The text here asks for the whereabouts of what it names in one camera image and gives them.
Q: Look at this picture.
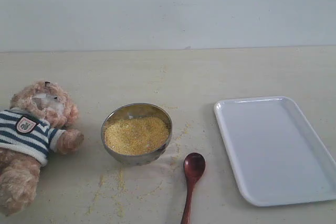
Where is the steel bowl of yellow grain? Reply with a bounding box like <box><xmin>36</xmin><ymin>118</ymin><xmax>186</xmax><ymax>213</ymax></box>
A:
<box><xmin>101</xmin><ymin>103</ymin><xmax>173</xmax><ymax>166</ymax></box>

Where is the white rectangular plastic tray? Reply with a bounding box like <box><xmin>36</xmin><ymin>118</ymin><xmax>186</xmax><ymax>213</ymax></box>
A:
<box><xmin>214</xmin><ymin>96</ymin><xmax>335</xmax><ymax>207</ymax></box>

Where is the dark red wooden spoon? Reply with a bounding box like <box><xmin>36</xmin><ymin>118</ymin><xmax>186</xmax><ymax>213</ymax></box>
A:
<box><xmin>181</xmin><ymin>152</ymin><xmax>206</xmax><ymax>224</ymax></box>

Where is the beige teddy bear striped sweater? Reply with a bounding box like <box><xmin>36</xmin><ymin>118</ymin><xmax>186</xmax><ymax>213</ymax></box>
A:
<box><xmin>1</xmin><ymin>81</ymin><xmax>84</xmax><ymax>216</ymax></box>

